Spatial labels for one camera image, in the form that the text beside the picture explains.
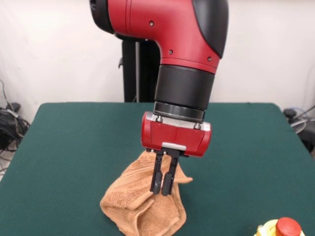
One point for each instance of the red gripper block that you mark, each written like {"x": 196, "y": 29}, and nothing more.
{"x": 172, "y": 135}

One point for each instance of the tan terry towel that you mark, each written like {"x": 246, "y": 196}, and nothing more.
{"x": 137, "y": 186}

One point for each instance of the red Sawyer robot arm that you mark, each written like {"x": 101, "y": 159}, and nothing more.
{"x": 177, "y": 29}

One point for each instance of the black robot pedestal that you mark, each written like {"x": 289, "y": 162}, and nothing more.
{"x": 129, "y": 73}

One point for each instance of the dark green tablecloth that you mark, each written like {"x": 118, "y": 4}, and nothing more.
{"x": 61, "y": 159}

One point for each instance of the yellow emergency stop button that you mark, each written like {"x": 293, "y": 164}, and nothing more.
{"x": 288, "y": 227}

